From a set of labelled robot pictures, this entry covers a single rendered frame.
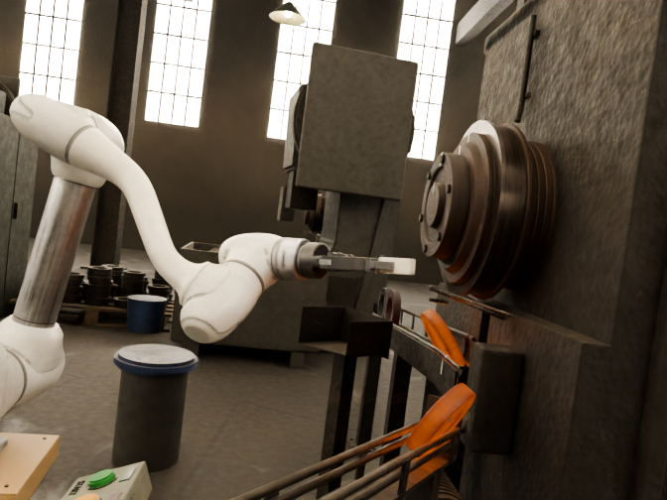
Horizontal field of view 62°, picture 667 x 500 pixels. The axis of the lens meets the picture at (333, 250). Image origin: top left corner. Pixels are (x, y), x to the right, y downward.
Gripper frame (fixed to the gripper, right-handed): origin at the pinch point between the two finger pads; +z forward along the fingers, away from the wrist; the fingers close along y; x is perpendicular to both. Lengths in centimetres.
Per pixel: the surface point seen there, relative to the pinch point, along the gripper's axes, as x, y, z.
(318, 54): 139, -236, -168
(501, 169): 22.7, -30.9, 11.5
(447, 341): -21, -47, -4
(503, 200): 15.3, -30.0, 12.5
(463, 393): -21.4, 2.0, 14.5
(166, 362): -44, -55, -115
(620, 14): 53, -29, 34
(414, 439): -29.6, 7.0, 7.9
